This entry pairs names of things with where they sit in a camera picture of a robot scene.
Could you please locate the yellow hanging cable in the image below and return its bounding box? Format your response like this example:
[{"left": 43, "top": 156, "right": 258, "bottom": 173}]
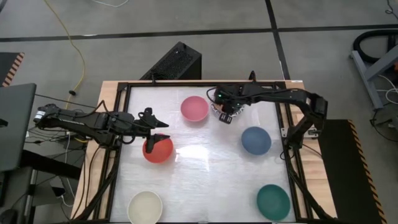
[{"left": 43, "top": 0, "right": 86, "bottom": 101}]

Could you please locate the green plastic bowl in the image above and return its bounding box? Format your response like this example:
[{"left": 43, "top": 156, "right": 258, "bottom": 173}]
[{"left": 256, "top": 184, "right": 291, "bottom": 222}]

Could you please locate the cream white plastic bowl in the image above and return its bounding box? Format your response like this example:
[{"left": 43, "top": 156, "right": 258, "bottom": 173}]
[{"left": 127, "top": 190, "right": 164, "bottom": 224}]

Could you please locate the black mat with hazard stripes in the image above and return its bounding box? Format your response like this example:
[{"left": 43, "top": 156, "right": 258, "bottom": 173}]
[
  {"left": 317, "top": 119, "right": 388, "bottom": 224},
  {"left": 0, "top": 52, "right": 25, "bottom": 88}
]

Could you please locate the wooden table board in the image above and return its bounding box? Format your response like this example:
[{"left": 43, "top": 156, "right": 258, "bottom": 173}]
[{"left": 70, "top": 79, "right": 338, "bottom": 220}]

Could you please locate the black computer tower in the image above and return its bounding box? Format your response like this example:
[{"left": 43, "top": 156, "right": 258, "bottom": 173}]
[{"left": 139, "top": 41, "right": 203, "bottom": 81}]

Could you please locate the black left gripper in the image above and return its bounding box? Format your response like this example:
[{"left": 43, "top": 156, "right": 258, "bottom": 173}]
[{"left": 107, "top": 108, "right": 171, "bottom": 154}]

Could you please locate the pink plastic bowl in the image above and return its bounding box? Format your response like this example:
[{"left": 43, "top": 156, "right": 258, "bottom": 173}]
[{"left": 180, "top": 95, "right": 210, "bottom": 123}]

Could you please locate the white cable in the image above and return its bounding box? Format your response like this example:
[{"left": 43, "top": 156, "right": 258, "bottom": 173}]
[{"left": 90, "top": 0, "right": 130, "bottom": 8}]

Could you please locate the blue plastic bowl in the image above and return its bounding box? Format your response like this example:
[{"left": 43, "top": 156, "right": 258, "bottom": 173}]
[{"left": 241, "top": 126, "right": 272, "bottom": 156}]

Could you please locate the red-orange plastic bowl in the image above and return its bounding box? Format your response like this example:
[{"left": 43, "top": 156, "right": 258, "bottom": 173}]
[{"left": 142, "top": 133, "right": 174, "bottom": 164}]

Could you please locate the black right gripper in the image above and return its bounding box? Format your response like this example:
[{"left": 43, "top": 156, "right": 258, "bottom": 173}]
[{"left": 214, "top": 83, "right": 249, "bottom": 124}]

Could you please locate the grey metal stand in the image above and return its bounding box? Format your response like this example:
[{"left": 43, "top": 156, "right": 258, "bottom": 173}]
[{"left": 349, "top": 43, "right": 398, "bottom": 110}]

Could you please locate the black hose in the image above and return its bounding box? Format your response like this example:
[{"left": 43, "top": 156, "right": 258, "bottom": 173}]
[{"left": 353, "top": 29, "right": 398, "bottom": 65}]

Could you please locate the black aluminium table frame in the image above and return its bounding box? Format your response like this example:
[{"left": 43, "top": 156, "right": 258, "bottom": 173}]
[{"left": 81, "top": 80, "right": 335, "bottom": 224}]

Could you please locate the white bowl blue patterned rim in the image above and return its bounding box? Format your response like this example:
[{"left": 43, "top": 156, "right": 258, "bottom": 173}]
[{"left": 210, "top": 101, "right": 246, "bottom": 121}]

